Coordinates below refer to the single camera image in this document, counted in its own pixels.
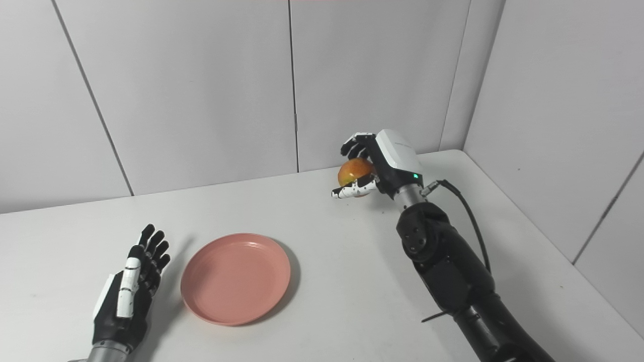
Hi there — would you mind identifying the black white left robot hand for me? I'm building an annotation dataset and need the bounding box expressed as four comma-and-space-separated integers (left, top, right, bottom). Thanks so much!
92, 224, 171, 352

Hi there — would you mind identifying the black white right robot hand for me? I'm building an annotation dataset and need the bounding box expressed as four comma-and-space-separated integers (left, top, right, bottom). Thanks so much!
332, 129, 425, 201

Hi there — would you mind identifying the red yellow pomegranate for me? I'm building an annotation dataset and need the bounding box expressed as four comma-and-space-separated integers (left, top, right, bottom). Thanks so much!
338, 157, 377, 198

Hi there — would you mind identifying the pink round plate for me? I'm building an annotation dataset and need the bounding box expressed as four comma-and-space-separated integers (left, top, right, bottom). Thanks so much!
181, 233, 292, 326

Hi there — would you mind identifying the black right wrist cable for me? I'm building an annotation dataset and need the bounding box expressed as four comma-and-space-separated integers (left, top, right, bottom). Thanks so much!
422, 179, 492, 275

